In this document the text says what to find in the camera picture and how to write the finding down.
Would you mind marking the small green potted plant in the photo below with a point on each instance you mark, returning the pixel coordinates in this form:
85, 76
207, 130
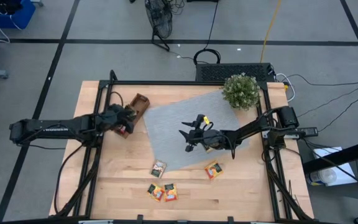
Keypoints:
240, 92

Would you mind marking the wooden three-compartment tea box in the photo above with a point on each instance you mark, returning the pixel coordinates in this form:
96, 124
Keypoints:
138, 107

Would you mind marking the small yellow tag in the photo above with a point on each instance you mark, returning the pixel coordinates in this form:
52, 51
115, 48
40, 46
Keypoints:
206, 119

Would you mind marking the white cylindrical container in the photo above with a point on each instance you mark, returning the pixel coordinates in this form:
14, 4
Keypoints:
322, 177

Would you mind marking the black computer case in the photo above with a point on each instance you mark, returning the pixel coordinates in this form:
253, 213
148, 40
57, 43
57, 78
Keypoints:
228, 72

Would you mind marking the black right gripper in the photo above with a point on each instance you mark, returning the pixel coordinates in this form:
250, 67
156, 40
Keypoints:
207, 138

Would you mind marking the large blue plastic bin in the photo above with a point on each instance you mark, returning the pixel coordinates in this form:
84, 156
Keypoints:
23, 15

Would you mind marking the white power strip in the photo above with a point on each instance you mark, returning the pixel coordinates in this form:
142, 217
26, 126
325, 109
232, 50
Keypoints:
292, 136

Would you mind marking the grey woven placemat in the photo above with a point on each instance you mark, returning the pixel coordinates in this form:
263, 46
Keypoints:
172, 130

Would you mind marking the black desk frame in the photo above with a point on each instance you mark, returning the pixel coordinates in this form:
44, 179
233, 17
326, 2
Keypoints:
337, 157

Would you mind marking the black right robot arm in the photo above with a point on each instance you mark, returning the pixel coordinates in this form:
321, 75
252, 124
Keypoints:
250, 127

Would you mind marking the black power adapter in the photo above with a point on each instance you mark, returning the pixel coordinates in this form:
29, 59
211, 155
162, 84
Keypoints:
308, 132

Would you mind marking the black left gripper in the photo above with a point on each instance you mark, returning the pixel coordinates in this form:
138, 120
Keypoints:
118, 116

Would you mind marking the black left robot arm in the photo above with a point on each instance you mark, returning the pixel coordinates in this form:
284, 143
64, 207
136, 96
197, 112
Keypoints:
57, 127

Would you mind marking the black floor fan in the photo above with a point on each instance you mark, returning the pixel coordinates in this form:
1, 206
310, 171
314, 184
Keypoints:
160, 18

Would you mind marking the beige vanilla apple tea packet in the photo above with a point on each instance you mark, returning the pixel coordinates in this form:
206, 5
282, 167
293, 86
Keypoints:
158, 168

